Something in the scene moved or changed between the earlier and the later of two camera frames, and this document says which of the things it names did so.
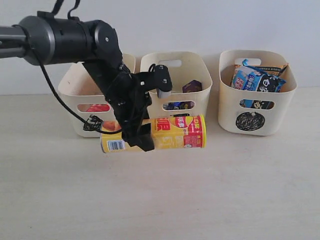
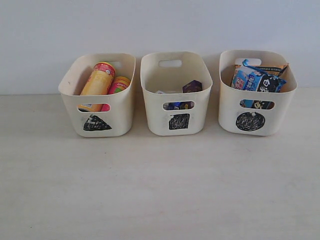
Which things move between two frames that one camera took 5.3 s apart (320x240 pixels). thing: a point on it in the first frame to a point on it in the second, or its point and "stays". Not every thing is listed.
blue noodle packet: (246, 78) stays
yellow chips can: (175, 132) to (98, 82)
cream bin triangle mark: (83, 94) stays
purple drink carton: (192, 86) stays
